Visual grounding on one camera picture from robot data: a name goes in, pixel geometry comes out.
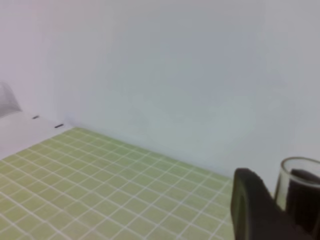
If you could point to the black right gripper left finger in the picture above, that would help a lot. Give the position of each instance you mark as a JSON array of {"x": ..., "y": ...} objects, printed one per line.
[{"x": 254, "y": 213}]

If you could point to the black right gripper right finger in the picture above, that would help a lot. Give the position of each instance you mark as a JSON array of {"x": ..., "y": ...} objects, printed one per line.
[{"x": 303, "y": 201}]

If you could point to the clear glass test tube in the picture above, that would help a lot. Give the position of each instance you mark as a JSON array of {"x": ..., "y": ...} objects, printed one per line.
[{"x": 286, "y": 166}]

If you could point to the green grid tablecloth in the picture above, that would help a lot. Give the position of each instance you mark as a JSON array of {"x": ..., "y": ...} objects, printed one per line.
[{"x": 80, "y": 185}]

